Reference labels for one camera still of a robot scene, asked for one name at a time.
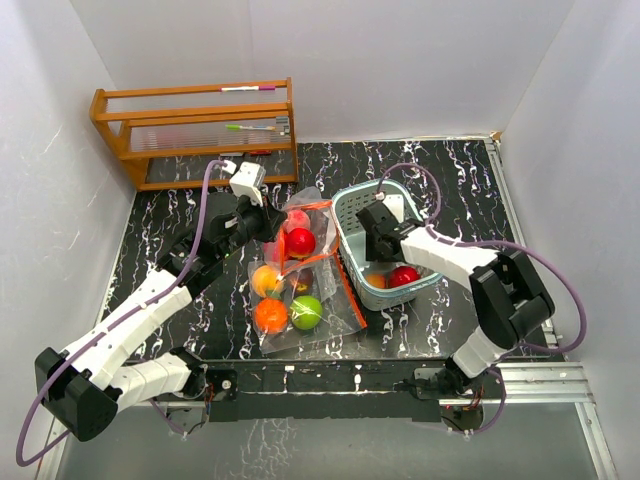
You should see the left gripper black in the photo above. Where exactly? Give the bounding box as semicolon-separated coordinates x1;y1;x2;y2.
217;189;287;260

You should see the bright red apple toy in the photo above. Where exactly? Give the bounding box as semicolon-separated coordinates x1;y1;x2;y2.
263;241;282;267

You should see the pink peach toy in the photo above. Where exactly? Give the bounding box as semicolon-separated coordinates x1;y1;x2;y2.
283;209;311;233

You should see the small orange peach toy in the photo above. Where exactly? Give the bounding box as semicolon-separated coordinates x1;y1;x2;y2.
365;273;387;289

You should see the light blue plastic basket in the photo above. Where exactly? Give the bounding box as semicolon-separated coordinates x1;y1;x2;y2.
331;180;442;311

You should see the yellow lemon toy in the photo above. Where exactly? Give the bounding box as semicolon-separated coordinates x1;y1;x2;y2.
251;265;284;298

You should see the clear zip bag orange zipper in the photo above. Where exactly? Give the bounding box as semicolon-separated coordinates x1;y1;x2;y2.
248;249;369;356

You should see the orange persimmon toy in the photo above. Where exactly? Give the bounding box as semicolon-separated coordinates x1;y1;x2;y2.
254;298;288;334

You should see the green apple toy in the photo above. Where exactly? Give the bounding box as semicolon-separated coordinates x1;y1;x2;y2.
290;295;323;331

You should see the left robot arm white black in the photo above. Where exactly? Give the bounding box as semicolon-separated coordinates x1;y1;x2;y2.
34;192;287;442

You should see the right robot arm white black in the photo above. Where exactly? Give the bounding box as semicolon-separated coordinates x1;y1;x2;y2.
356;200;555;397

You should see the green marker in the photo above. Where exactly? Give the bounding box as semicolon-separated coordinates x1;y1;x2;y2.
225;124;277;132

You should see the wooden shelf rack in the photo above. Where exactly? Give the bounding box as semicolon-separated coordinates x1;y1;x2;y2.
89;78;300;192

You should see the pink white marker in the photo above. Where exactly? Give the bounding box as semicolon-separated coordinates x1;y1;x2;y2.
219;85;277;93

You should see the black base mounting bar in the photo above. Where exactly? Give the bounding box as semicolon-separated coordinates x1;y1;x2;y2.
181;359;479;422

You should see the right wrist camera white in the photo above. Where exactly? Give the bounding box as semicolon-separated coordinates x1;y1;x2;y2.
375;192;405;223

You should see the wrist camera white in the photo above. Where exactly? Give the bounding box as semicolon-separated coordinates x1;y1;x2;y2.
375;192;405;223
222;160;266;207

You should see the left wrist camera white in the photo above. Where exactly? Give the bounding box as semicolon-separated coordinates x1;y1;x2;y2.
222;160;266;207

